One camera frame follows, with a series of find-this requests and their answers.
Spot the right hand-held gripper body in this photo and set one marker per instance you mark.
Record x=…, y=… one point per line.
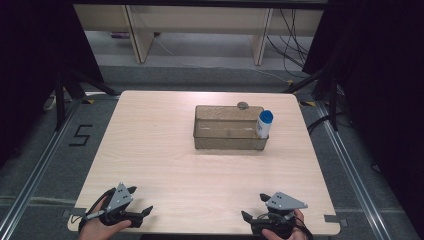
x=285, y=201

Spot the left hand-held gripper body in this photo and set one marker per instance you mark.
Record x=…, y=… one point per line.
x=120, y=199

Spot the white bottle with blue cap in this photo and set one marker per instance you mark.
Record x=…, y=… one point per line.
x=264, y=125

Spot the translucent brown plastic box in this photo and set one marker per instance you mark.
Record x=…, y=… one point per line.
x=226, y=133

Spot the person's right hand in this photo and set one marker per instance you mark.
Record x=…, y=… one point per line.
x=298, y=231

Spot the person's left hand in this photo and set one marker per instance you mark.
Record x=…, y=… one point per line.
x=96, y=230

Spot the small round grey disc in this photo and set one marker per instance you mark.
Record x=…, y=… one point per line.
x=242, y=105

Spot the black metal stand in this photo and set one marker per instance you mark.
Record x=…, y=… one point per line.
x=332, y=100
x=60, y=100

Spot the white power strip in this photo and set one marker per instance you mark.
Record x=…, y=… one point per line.
x=50, y=102

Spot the dark curtain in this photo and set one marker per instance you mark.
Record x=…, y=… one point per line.
x=383, y=66
x=33, y=50

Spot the beige wooden desk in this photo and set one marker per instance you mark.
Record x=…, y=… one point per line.
x=200, y=20

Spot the aluminium floor rail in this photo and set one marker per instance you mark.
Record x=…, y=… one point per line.
x=36, y=173
x=353, y=173

